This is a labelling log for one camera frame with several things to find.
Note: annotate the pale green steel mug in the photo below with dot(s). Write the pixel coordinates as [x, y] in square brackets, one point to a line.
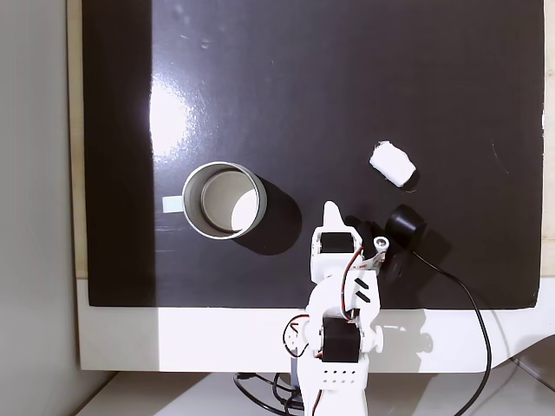
[224, 200]

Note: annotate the black oval camera box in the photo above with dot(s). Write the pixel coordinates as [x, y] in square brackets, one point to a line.
[405, 223]

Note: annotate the black table mat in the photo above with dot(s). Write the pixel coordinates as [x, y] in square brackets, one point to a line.
[303, 86]

